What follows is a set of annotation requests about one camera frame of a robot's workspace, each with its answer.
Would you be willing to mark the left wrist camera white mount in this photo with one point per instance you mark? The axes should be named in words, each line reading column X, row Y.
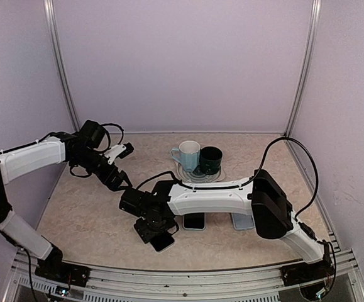
column 119, row 151

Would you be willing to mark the aluminium frame post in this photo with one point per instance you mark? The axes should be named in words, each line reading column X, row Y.
column 59, row 62
column 306, row 64

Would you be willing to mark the dark green ceramic mug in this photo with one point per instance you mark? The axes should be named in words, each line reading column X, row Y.
column 210, row 160

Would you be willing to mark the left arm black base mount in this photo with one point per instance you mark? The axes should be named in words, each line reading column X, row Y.
column 70, row 274

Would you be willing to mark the left aluminium frame post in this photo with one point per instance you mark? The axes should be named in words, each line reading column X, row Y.
column 59, row 62

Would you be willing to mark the right aluminium frame post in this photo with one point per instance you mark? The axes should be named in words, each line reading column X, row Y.
column 306, row 64

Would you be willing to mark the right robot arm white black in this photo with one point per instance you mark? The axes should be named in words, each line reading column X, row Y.
column 258, row 196

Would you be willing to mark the light blue ceramic mug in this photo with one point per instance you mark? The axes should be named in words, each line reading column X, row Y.
column 187, row 155

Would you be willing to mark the grey ceramic plate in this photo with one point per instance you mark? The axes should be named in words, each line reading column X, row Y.
column 197, row 176

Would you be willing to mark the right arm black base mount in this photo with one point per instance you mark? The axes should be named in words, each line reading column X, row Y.
column 302, row 272

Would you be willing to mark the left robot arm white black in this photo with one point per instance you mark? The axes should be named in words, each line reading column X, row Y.
column 78, row 149

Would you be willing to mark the light blue phone case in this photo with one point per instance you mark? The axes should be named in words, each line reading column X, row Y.
column 242, row 222
column 195, row 229

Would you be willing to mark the purple edged black phone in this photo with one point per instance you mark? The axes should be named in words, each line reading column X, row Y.
column 194, row 221

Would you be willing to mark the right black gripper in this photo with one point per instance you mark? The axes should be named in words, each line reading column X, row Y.
column 146, row 234

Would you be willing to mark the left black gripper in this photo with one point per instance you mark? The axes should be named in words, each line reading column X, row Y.
column 113, row 185

